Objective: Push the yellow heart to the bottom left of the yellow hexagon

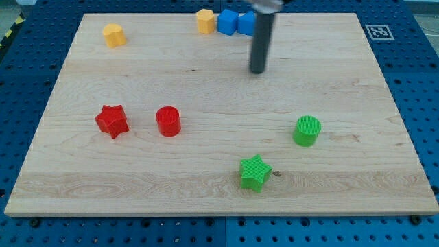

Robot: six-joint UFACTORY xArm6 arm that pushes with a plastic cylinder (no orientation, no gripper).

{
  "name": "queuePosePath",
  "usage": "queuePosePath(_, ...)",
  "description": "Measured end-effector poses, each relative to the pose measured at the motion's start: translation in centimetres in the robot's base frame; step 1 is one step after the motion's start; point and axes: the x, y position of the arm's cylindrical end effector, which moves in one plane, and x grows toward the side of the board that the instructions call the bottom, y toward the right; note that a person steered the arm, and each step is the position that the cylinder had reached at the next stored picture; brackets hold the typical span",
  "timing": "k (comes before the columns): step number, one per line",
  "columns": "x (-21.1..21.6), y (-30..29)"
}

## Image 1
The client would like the white fiducial marker tag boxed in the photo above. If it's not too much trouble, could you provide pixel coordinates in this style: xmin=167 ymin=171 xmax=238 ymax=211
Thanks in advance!
xmin=365 ymin=24 xmax=394 ymax=40

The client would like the blue triangular block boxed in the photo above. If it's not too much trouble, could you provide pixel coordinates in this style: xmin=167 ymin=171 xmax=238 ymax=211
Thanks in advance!
xmin=237 ymin=11 xmax=255 ymax=36

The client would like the red cylinder block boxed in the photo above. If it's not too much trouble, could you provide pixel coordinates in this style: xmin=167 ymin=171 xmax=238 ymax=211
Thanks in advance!
xmin=156 ymin=106 xmax=181 ymax=137

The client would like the red star block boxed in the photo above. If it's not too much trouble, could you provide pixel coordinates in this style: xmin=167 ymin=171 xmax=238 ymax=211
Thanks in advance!
xmin=95 ymin=105 xmax=130 ymax=139

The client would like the yellow black hazard tape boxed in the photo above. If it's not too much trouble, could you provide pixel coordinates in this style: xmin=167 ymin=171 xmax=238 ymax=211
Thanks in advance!
xmin=1 ymin=12 xmax=26 ymax=50

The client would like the light wooden board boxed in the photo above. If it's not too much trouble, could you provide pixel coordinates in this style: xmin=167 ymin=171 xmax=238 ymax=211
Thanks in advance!
xmin=5 ymin=13 xmax=438 ymax=217

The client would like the green star block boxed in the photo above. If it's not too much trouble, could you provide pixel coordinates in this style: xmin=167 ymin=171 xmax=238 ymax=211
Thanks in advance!
xmin=239 ymin=154 xmax=272 ymax=193

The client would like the yellow heart block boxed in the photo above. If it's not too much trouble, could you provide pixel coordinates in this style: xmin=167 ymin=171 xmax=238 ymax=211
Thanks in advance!
xmin=102 ymin=23 xmax=126 ymax=48

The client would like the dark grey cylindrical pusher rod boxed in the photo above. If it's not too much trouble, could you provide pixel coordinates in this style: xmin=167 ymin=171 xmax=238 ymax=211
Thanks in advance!
xmin=249 ymin=13 xmax=275 ymax=74

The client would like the green cylinder block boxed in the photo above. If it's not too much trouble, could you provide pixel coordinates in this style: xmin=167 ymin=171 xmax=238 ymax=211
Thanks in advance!
xmin=292 ymin=115 xmax=322 ymax=147

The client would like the silver metal rod mount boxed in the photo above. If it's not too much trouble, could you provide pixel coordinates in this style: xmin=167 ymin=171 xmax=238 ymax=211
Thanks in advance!
xmin=248 ymin=0 xmax=284 ymax=14

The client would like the blue cube block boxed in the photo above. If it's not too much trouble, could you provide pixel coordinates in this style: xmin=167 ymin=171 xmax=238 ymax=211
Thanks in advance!
xmin=217 ymin=9 xmax=239 ymax=36

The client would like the yellow hexagon block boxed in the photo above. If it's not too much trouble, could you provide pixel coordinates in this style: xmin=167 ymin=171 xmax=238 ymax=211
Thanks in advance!
xmin=195 ymin=9 xmax=215 ymax=34

